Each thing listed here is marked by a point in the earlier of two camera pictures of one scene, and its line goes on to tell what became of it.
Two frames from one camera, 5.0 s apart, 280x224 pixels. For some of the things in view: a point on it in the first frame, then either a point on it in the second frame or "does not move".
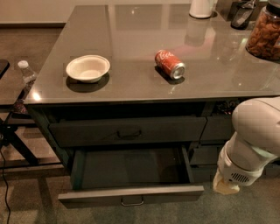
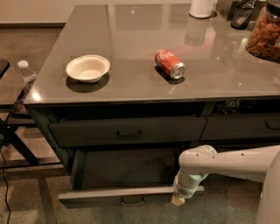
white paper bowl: x=87 y=68 does not move
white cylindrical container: x=202 y=9 does not move
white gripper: x=234 y=171 → x=182 y=188
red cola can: x=169 y=63 does not move
